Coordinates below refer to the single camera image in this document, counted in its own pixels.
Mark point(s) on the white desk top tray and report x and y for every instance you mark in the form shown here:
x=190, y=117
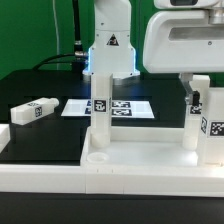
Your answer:
x=140, y=146

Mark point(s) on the white fence bar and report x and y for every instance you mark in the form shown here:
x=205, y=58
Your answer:
x=4, y=136
x=172, y=181

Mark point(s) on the black cable post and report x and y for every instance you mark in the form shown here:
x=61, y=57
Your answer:
x=77, y=65

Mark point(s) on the white left fence bar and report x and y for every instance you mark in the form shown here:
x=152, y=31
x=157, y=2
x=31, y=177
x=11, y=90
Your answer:
x=4, y=136

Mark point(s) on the white marker sheet with tags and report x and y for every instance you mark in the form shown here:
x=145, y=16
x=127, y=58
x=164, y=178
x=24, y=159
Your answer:
x=120, y=109

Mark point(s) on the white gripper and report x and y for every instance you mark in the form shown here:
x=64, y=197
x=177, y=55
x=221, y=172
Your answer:
x=184, y=42

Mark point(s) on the white front fence bar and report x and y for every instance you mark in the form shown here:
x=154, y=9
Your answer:
x=172, y=181

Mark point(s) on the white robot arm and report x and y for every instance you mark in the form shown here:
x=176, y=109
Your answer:
x=112, y=52

